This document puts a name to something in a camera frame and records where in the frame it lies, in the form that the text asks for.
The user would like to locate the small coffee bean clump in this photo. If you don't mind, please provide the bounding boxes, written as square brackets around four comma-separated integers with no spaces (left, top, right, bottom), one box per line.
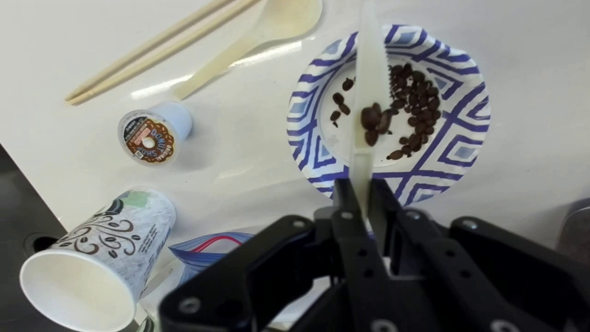
[357,101,396,147]

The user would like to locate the scattered coffee beans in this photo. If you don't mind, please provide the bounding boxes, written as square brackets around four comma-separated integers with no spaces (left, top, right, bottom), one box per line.
[328,60,444,162]

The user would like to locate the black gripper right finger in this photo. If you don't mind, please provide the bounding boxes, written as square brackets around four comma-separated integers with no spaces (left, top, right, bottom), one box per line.
[370,178,590,332]

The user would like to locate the coffee pod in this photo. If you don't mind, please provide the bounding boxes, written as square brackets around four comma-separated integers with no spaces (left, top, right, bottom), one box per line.
[116,99,195,165]

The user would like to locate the clear zip bag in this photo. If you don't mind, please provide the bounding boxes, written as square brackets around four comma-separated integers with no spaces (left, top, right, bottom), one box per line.
[165,228,254,287]

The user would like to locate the swirl print paper cup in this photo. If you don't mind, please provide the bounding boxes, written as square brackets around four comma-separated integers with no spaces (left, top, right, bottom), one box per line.
[16,186,180,332]

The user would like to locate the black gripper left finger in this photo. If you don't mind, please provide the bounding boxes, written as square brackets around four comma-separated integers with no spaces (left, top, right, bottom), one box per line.
[156,178,401,332]

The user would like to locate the beige plastic spoon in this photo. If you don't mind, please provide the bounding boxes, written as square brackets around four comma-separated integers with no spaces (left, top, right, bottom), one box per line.
[173,0,326,101]

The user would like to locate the white plastic knife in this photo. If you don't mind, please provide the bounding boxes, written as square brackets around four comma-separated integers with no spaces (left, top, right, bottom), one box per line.
[348,0,394,217]

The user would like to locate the wooden chopstick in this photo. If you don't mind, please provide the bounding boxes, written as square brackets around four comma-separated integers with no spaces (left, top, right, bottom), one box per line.
[62,0,232,101]
[70,0,261,106]

